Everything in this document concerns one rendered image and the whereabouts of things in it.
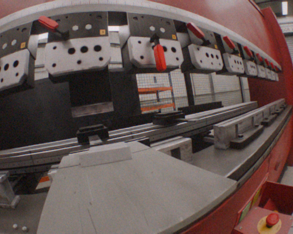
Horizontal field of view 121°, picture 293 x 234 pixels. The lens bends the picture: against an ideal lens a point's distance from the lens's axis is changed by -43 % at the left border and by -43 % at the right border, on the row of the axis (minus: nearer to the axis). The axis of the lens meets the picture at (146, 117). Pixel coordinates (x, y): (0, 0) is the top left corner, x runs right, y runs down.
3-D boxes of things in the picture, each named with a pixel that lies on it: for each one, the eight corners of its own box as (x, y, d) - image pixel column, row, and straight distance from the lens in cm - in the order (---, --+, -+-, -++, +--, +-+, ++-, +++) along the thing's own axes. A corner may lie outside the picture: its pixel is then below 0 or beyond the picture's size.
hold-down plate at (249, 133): (240, 149, 58) (240, 142, 57) (229, 147, 60) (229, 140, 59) (263, 130, 84) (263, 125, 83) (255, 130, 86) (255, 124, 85)
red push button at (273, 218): (271, 234, 40) (276, 224, 37) (259, 230, 40) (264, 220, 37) (277, 223, 43) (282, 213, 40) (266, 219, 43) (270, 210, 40)
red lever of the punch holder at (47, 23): (41, 12, 36) (70, 28, 31) (44, 22, 39) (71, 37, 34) (36, 18, 36) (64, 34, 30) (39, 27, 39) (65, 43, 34)
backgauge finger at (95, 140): (76, 154, 39) (71, 136, 38) (79, 139, 64) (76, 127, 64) (119, 146, 39) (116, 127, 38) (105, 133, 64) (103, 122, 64)
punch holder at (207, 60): (197, 67, 45) (185, 21, 51) (180, 73, 51) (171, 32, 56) (224, 69, 56) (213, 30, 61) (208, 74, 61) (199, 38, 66)
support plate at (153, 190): (40, 259, 13) (32, 252, 12) (63, 160, 34) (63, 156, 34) (236, 189, 15) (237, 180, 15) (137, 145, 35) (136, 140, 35)
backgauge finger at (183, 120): (187, 128, 49) (185, 113, 49) (152, 124, 71) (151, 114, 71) (209, 121, 58) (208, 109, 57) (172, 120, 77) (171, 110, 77)
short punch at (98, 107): (72, 117, 33) (67, 76, 34) (72, 117, 35) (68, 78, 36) (114, 110, 34) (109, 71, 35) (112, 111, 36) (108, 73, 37)
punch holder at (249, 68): (249, 74, 78) (241, 43, 82) (236, 76, 82) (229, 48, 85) (257, 75, 92) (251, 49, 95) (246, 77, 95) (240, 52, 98)
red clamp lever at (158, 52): (162, 69, 31) (154, 30, 35) (153, 74, 35) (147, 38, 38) (169, 69, 32) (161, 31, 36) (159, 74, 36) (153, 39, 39)
